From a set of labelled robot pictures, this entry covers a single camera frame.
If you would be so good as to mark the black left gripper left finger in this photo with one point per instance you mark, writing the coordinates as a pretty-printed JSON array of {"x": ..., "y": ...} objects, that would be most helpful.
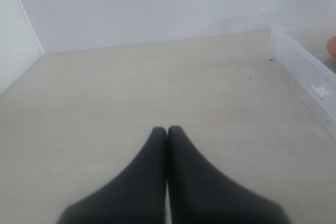
[{"x": 136, "y": 195}]

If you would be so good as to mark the brown egg back left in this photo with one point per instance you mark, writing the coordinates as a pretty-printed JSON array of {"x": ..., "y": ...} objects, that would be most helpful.
[{"x": 331, "y": 46}]

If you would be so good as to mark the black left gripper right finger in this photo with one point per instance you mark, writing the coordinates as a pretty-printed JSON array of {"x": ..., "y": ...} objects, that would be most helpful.
[{"x": 200, "y": 193}]

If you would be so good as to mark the clear plastic tray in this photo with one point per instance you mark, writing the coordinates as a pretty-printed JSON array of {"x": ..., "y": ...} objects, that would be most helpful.
[{"x": 300, "y": 54}]

